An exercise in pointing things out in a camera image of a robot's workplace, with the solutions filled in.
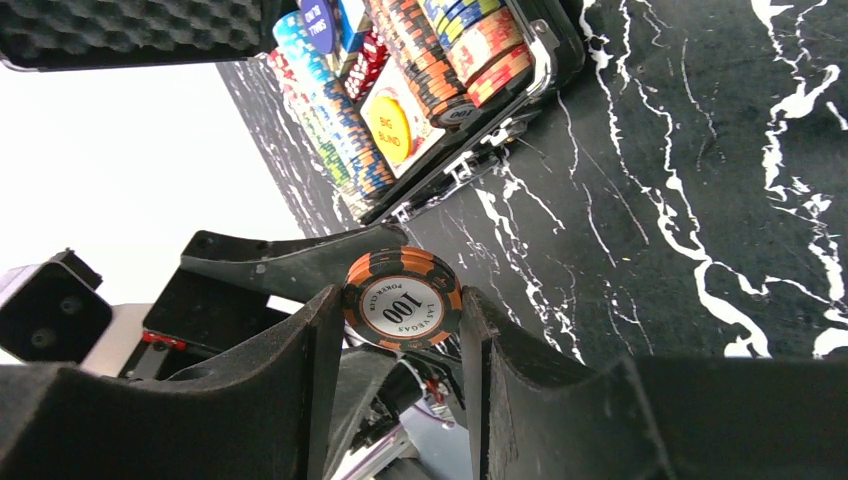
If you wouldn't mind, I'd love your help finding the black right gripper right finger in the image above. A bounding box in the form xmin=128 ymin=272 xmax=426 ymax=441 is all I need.
xmin=460 ymin=287 xmax=847 ymax=479

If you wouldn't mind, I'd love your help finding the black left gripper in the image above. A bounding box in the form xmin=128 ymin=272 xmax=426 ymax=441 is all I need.
xmin=121 ymin=223 xmax=448 ymax=479

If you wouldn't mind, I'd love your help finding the red translucent die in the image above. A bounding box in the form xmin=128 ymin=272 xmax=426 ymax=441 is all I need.
xmin=343 ymin=64 xmax=382 ymax=102
xmin=360 ymin=29 xmax=390 ymax=75

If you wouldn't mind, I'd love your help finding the brown white poker chip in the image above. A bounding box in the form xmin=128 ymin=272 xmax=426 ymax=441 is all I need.
xmin=342 ymin=246 xmax=463 ymax=351

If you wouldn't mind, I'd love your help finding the black poker chip case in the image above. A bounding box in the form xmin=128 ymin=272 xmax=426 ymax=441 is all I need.
xmin=1 ymin=1 xmax=585 ymax=225

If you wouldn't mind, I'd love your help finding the yellow big blind button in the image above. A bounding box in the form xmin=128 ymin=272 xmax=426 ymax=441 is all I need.
xmin=367 ymin=96 xmax=413 ymax=163

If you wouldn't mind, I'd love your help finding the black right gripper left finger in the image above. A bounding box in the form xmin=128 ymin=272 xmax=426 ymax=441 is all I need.
xmin=1 ymin=285 xmax=342 ymax=479

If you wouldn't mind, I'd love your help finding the pink green chip row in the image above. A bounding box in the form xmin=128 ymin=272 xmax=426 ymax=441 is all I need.
xmin=419 ymin=0 xmax=532 ymax=107

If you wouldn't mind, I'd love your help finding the brown orange chip row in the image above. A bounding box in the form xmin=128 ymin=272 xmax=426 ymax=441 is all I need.
xmin=367 ymin=0 xmax=477 ymax=129

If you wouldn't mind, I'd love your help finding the blue playing card deck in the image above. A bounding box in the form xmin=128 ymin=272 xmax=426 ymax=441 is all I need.
xmin=336 ymin=0 xmax=373 ymax=53

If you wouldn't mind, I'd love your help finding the blue small blind button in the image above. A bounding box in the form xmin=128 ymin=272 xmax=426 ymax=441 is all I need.
xmin=300 ymin=0 xmax=337 ymax=55

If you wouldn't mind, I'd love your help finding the blue orange chip row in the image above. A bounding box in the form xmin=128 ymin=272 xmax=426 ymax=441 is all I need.
xmin=272 ymin=10 xmax=395 ymax=200

